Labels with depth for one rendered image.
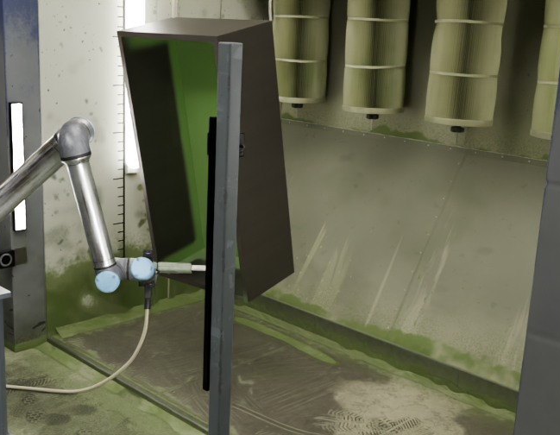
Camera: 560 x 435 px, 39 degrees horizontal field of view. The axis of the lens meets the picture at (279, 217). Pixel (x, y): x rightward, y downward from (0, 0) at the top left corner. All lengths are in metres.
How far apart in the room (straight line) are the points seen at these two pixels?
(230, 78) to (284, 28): 2.43
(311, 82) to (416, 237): 1.10
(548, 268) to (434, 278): 2.06
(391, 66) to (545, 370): 2.43
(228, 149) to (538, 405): 1.06
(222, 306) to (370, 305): 1.96
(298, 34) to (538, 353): 2.90
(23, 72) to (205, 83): 0.87
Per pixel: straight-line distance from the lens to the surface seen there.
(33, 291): 4.27
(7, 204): 3.31
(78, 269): 4.38
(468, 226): 4.13
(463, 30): 3.91
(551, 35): 3.69
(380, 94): 4.25
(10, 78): 4.02
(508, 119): 4.21
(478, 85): 3.91
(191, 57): 3.86
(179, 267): 3.60
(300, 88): 4.61
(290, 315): 4.50
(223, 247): 2.28
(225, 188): 2.24
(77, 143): 3.07
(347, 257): 4.39
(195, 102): 3.92
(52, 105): 4.13
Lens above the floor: 1.70
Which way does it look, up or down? 14 degrees down
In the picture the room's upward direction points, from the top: 3 degrees clockwise
